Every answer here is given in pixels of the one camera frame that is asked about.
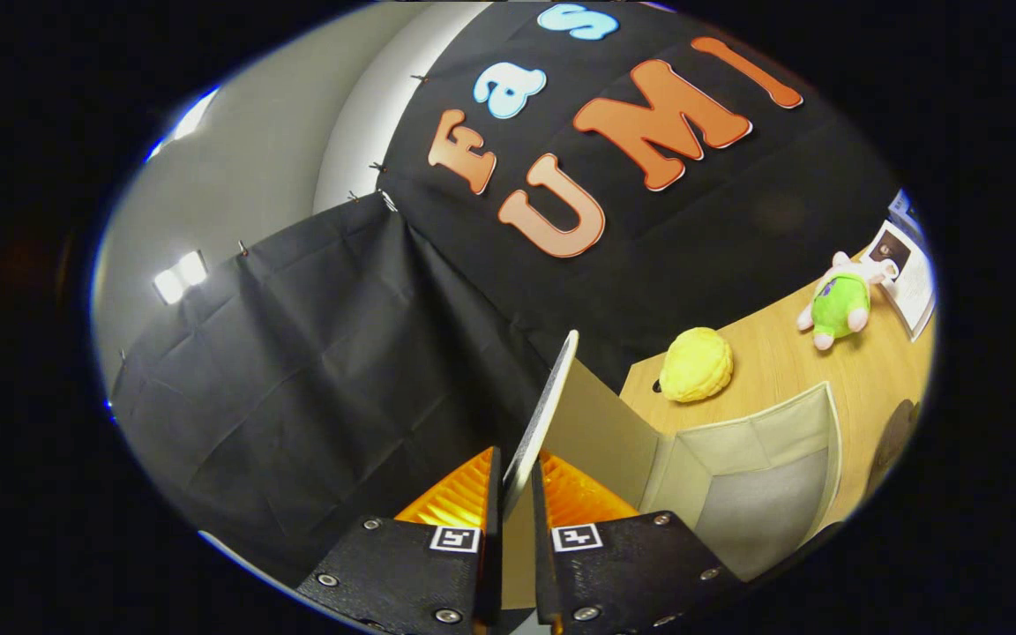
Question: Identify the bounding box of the white book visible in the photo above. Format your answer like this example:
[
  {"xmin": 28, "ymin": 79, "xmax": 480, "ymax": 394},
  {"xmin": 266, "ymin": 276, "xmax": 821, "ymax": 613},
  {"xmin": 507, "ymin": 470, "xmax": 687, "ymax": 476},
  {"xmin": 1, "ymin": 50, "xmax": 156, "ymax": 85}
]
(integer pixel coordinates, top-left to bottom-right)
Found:
[{"xmin": 865, "ymin": 219, "xmax": 937, "ymax": 343}]

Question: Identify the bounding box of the yellow bun-shaped plush toy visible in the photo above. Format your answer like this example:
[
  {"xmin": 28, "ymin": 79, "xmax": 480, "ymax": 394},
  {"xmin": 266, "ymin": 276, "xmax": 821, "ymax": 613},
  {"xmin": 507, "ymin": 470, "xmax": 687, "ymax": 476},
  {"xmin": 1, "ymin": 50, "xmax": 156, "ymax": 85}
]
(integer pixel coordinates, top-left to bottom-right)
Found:
[{"xmin": 658, "ymin": 327, "xmax": 735, "ymax": 404}]

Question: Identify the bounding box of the row of small cloth clips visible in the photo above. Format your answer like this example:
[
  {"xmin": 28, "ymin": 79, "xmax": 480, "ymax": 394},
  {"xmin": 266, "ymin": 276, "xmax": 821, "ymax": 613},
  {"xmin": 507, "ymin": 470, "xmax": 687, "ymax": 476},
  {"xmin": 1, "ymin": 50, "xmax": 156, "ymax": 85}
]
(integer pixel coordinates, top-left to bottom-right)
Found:
[{"xmin": 237, "ymin": 74, "xmax": 431, "ymax": 258}]

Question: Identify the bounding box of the beige fabric storage box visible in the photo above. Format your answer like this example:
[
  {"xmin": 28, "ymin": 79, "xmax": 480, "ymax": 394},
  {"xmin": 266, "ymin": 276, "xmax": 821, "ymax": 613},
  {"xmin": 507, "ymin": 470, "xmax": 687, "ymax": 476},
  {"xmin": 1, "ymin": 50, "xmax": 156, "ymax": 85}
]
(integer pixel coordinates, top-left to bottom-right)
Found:
[{"xmin": 501, "ymin": 330, "xmax": 844, "ymax": 609}]

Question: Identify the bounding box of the green plush toy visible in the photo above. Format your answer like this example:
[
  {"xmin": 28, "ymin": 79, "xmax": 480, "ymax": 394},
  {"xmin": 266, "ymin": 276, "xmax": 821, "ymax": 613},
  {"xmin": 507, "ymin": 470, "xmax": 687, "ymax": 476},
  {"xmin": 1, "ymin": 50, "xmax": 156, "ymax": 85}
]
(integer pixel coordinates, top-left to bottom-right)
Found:
[{"xmin": 796, "ymin": 252, "xmax": 899, "ymax": 351}]

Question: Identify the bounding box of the brown suede shoe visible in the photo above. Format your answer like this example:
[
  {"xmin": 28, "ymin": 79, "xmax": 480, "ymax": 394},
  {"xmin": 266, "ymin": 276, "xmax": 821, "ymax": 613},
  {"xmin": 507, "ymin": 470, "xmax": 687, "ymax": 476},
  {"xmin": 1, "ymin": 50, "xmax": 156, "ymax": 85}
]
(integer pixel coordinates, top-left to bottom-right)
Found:
[{"xmin": 868, "ymin": 399, "xmax": 922, "ymax": 482}]

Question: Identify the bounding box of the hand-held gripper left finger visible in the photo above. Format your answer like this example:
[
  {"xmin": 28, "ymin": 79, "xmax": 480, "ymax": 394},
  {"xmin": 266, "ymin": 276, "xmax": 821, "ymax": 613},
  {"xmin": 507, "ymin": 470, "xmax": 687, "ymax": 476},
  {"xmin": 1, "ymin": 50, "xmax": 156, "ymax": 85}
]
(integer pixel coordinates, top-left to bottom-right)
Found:
[{"xmin": 295, "ymin": 445, "xmax": 505, "ymax": 635}]

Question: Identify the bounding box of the ceiling light strip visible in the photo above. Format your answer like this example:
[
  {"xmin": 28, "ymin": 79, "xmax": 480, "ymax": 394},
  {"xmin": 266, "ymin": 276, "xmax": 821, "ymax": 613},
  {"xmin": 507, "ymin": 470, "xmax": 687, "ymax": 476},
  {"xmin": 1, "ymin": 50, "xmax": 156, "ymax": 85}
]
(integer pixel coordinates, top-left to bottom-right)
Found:
[{"xmin": 145, "ymin": 86, "xmax": 220, "ymax": 164}]

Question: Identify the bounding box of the blue book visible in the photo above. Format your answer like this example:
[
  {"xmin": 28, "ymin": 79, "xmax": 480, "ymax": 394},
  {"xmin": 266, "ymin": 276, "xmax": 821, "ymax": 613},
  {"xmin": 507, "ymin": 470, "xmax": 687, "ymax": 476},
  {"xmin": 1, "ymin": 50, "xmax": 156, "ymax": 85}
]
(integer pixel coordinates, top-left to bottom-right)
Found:
[{"xmin": 887, "ymin": 188, "xmax": 923, "ymax": 235}]

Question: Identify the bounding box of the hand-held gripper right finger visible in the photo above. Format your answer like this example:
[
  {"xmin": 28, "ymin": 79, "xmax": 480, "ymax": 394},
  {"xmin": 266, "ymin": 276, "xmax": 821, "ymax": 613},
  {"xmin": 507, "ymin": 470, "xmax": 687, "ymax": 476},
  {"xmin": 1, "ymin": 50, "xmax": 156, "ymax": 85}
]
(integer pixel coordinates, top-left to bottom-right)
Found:
[{"xmin": 530, "ymin": 450, "xmax": 745, "ymax": 635}]

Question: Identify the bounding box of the square ceiling light panel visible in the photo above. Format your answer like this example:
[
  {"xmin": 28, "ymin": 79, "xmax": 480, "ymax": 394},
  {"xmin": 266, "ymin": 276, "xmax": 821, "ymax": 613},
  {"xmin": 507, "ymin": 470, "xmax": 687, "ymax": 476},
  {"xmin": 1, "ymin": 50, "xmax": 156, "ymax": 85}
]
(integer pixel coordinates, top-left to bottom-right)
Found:
[{"xmin": 153, "ymin": 250, "xmax": 209, "ymax": 306}]

